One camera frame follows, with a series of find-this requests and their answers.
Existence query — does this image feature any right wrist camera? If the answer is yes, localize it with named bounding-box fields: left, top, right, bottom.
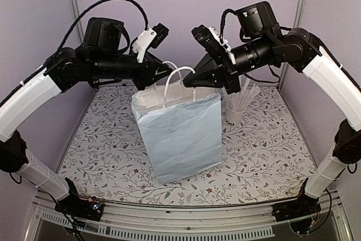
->
left=191, top=25, right=236, bottom=65

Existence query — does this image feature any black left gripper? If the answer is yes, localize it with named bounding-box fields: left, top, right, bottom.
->
left=89, top=50, right=173, bottom=90

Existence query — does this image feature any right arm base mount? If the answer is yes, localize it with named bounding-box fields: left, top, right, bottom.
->
left=271, top=189, right=332, bottom=236

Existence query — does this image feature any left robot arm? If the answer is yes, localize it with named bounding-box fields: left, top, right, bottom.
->
left=1, top=17, right=171, bottom=215

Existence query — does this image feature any bundle of white wrapped straws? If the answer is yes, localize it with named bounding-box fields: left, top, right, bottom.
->
left=227, top=78, right=261, bottom=112

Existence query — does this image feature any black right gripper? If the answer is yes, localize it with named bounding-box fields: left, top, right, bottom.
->
left=182, top=33, right=276, bottom=94

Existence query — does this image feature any white cup holding straws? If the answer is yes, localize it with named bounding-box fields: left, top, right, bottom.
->
left=226, top=106, right=244, bottom=127

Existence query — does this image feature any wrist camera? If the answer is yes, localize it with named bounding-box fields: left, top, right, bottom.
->
left=130, top=23, right=169, bottom=63
left=191, top=25, right=236, bottom=65

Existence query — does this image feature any floral tablecloth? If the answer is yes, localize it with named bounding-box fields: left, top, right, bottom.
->
left=59, top=86, right=315, bottom=206

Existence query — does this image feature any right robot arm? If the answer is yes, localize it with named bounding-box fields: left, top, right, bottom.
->
left=183, top=1, right=360, bottom=216

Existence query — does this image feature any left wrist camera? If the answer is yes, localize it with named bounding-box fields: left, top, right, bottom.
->
left=130, top=23, right=169, bottom=63

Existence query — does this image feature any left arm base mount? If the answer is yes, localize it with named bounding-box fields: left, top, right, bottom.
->
left=55, top=194, right=104, bottom=222

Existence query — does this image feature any front aluminium rail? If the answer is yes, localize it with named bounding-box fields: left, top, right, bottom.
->
left=27, top=189, right=353, bottom=241

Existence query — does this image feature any right aluminium frame post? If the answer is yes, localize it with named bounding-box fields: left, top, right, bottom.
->
left=278, top=0, right=306, bottom=91

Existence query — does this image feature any white paper bag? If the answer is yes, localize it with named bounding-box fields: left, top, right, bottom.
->
left=131, top=61, right=222, bottom=185

